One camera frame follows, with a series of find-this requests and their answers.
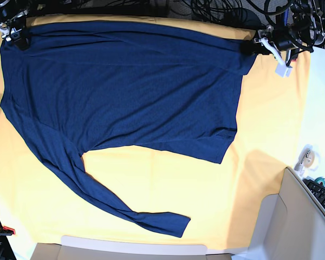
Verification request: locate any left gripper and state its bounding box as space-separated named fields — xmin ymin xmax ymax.
xmin=240 ymin=25 xmax=298 ymax=56

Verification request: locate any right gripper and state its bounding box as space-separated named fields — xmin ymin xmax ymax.
xmin=4 ymin=16 xmax=30 ymax=51

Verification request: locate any dark blue long-sleeve shirt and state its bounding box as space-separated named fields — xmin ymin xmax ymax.
xmin=0 ymin=21 xmax=255 ymax=238

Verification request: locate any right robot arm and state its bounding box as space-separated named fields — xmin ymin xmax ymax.
xmin=0 ymin=0 xmax=30 ymax=50

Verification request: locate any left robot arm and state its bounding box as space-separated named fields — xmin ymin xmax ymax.
xmin=241 ymin=1 xmax=325 ymax=55

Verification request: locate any clear tape dispenser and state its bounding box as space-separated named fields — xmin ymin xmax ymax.
xmin=294 ymin=144 xmax=321 ymax=172

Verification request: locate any green tape roll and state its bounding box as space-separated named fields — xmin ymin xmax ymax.
xmin=315 ymin=177 xmax=325 ymax=186

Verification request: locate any yellow table cloth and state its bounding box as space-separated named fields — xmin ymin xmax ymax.
xmin=0 ymin=14 xmax=311 ymax=251

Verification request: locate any red clamp bottom left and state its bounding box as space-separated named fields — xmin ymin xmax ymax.
xmin=0 ymin=226 xmax=16 ymax=236

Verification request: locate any white cardboard box bottom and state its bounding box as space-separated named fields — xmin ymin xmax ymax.
xmin=31 ymin=236 xmax=233 ymax=259

